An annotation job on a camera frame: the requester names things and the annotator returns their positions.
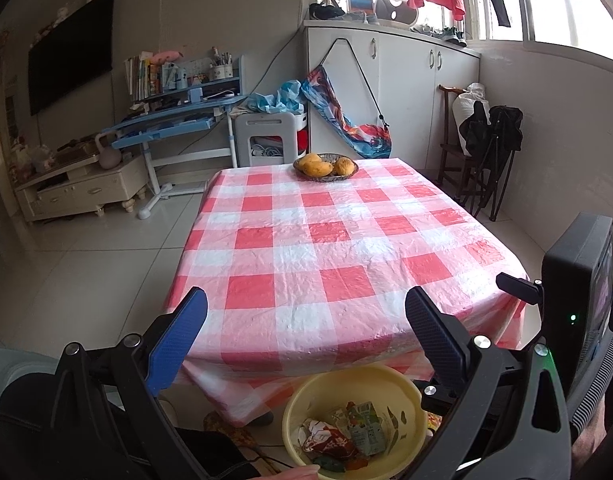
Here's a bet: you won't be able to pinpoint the white sack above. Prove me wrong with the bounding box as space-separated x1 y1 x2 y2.
452 82 489 156

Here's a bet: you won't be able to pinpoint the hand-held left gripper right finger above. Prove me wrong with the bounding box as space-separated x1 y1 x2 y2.
405 286 572 480

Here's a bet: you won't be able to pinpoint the cream television cabinet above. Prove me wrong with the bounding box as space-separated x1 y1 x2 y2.
14 152 150 225

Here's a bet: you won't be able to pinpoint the light blue crumpled bag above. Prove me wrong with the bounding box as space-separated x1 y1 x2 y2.
246 80 307 117

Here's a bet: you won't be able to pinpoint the translucent plastic bag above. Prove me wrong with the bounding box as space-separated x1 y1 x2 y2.
9 135 57 171

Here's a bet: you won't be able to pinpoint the pink checked tablecloth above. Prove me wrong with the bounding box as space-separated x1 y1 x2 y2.
164 157 531 426

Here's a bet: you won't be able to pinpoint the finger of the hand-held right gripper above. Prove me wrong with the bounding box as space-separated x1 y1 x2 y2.
420 381 468 415
496 272 544 306

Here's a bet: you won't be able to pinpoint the blue study desk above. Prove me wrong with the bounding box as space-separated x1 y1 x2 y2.
109 55 250 221

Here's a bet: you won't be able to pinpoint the white cupboard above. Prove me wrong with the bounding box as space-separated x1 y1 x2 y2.
304 20 483 173

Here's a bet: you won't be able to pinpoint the yellow plastic basin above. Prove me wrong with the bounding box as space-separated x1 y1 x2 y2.
281 364 429 478

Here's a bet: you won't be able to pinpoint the black folding chair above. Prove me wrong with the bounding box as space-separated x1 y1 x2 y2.
459 105 524 223

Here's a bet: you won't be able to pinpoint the white plastic stool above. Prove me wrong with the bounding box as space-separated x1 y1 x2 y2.
235 111 309 168

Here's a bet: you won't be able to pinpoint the orange printed wrapper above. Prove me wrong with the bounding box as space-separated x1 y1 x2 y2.
299 417 354 461

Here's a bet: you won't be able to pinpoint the colourful printed bag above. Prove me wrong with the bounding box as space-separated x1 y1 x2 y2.
300 65 393 160

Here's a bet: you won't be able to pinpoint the pale green cushion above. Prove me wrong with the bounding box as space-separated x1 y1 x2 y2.
0 347 57 411

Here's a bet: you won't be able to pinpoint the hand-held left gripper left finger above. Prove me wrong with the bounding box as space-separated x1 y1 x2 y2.
51 286 210 480

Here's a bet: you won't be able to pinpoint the grey sneakers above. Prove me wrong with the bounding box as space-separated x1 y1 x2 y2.
411 24 468 47

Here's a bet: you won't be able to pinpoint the person's leg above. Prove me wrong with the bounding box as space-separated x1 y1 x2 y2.
0 370 260 480

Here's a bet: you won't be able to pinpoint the kettlebell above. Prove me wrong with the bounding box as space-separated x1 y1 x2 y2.
95 132 123 170

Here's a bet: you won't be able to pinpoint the woven fruit basket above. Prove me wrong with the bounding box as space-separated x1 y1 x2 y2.
293 152 359 183

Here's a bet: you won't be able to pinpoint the black cord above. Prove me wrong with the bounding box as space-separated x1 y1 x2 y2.
320 37 392 133

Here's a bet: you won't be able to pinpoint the window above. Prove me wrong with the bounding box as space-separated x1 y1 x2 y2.
316 0 613 63

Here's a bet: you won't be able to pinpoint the row of books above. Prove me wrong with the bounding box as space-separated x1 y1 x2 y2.
124 51 164 102

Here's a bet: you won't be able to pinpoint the black wall television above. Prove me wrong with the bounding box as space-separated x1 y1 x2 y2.
27 0 116 117

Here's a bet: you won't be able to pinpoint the person's right forearm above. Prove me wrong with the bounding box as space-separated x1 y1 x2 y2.
573 410 613 480

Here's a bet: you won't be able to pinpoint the black shoes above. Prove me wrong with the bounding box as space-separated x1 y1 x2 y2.
309 2 347 21

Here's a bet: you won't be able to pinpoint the dark wooden chair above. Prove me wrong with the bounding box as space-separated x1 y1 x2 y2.
437 84 479 201

